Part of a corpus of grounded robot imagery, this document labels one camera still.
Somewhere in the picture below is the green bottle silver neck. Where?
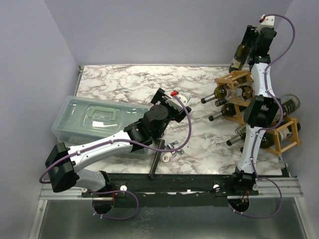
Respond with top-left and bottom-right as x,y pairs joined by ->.
201,85 -> 230,104

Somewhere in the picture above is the green bottle rack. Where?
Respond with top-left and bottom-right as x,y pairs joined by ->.
208,104 -> 236,121

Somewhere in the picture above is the tall clear glass bottle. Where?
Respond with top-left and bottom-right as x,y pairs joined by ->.
234,94 -> 302,136

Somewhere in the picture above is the green bottle white label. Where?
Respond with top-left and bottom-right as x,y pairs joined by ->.
260,125 -> 293,149

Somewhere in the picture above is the square clear liquor bottle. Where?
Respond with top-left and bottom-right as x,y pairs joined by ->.
215,85 -> 254,107

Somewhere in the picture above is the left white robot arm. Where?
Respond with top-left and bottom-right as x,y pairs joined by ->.
44,88 -> 191,197

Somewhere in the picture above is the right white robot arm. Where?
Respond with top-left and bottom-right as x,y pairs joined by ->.
229,27 -> 281,195

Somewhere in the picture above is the green bottle lowest rack slot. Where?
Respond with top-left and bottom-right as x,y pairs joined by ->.
226,132 -> 246,146

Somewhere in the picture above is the wooden wine rack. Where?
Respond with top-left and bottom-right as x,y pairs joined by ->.
214,70 -> 302,157

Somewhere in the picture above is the chrome faucet tap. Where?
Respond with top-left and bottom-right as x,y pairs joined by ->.
161,140 -> 184,163

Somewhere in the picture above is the black metal rod tool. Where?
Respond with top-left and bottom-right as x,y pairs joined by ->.
149,139 -> 165,180

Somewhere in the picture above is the black mounting base bar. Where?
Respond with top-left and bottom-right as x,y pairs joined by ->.
81,173 -> 258,208

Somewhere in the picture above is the clear plastic storage box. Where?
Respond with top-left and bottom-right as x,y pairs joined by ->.
51,96 -> 150,146

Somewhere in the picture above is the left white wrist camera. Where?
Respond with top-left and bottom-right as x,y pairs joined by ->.
165,91 -> 190,112

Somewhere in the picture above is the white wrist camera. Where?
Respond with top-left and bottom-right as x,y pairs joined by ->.
255,15 -> 275,32
165,91 -> 190,112

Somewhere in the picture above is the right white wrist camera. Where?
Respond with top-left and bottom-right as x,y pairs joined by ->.
255,15 -> 275,32

